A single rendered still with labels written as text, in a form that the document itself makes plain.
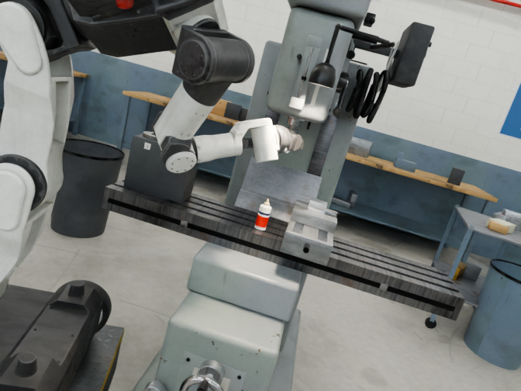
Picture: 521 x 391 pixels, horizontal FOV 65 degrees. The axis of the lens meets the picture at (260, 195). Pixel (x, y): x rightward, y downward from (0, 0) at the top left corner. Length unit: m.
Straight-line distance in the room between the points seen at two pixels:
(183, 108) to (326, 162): 0.96
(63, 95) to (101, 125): 5.31
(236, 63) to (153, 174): 0.70
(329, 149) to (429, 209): 4.23
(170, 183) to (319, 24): 0.71
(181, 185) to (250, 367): 0.64
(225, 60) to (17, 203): 0.57
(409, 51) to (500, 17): 4.43
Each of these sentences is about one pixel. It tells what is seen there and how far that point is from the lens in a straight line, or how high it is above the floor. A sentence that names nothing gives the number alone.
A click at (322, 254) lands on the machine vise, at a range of 1.27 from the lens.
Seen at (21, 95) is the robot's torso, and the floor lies 1.22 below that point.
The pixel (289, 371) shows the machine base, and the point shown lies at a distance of 2.03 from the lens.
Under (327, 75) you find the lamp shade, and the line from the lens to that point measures 1.16.
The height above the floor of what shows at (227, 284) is 0.78.
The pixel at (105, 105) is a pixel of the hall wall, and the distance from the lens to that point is 6.39.
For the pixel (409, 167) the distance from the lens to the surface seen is 5.09.
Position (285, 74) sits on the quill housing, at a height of 1.43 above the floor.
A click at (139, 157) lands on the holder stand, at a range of 1.49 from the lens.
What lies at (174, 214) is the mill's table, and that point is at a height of 0.89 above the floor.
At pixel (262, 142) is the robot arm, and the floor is 1.23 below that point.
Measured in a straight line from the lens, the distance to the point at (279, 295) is 1.28.
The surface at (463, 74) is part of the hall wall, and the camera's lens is 5.84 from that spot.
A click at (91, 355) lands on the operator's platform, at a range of 1.55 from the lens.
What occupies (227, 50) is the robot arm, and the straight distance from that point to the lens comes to 0.87.
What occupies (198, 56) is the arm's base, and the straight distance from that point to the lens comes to 0.84.
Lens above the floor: 1.38
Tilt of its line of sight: 15 degrees down
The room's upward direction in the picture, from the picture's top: 16 degrees clockwise
